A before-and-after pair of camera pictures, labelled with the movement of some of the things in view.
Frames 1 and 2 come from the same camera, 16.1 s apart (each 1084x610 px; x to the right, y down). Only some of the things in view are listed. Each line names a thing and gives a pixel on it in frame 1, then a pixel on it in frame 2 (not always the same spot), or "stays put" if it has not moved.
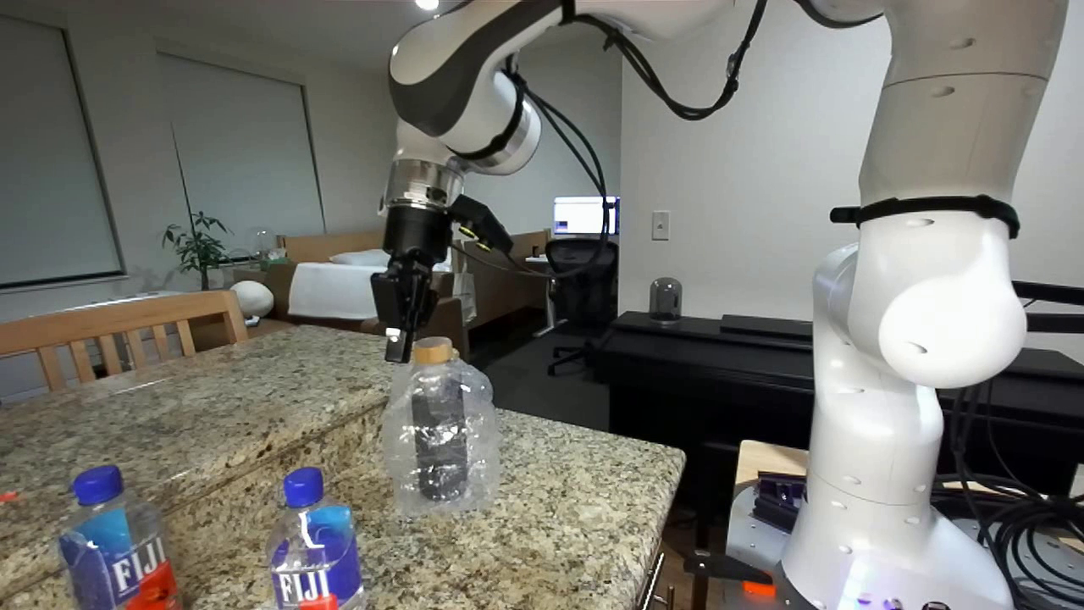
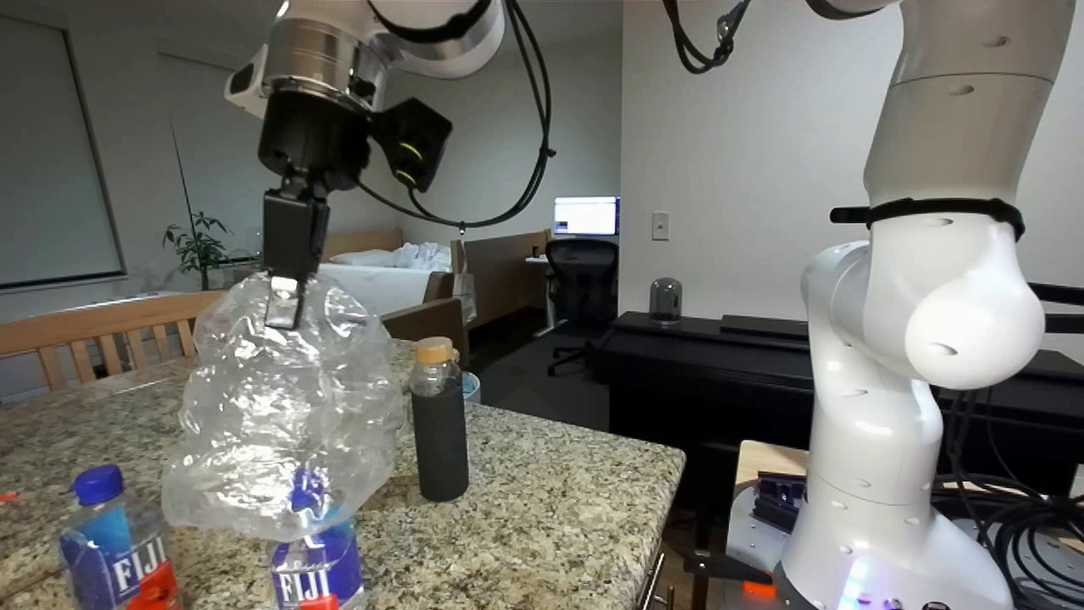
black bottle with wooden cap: x=442 y=423 stays put
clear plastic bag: x=442 y=440 -> x=282 y=433
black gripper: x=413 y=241 -> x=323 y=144
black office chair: x=586 y=275 stays put
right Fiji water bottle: x=323 y=558 stays put
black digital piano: x=727 y=380 stays put
